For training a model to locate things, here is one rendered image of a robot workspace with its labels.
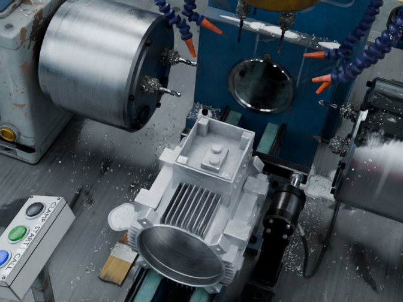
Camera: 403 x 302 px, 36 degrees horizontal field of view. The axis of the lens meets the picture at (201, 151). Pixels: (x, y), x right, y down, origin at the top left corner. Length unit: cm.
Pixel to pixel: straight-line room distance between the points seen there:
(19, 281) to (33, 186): 47
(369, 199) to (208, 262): 31
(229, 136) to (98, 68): 30
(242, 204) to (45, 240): 32
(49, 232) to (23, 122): 41
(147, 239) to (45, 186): 40
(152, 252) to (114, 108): 30
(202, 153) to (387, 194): 34
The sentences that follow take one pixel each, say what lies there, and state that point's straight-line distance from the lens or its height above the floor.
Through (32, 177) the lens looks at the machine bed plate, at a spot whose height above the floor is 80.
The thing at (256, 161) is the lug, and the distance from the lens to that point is 107.
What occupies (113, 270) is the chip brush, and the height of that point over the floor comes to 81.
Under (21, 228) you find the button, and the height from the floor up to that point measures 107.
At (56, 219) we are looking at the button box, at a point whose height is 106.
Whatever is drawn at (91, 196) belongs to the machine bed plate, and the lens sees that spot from 137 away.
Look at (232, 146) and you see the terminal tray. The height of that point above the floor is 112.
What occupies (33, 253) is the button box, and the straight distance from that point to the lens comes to 98.
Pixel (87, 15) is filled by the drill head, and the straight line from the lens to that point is 123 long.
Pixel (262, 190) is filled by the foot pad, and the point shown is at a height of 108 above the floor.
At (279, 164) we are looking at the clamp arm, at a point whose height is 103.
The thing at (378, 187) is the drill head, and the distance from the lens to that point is 112.
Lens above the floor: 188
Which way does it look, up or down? 48 degrees down
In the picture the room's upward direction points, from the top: 6 degrees clockwise
